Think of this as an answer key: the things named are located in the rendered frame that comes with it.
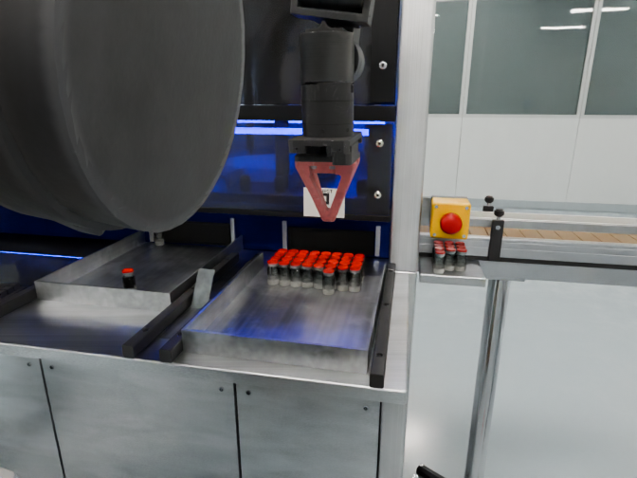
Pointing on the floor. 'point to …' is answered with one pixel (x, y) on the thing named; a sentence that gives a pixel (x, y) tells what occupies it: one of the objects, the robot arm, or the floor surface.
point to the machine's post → (408, 193)
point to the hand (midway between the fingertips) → (328, 213)
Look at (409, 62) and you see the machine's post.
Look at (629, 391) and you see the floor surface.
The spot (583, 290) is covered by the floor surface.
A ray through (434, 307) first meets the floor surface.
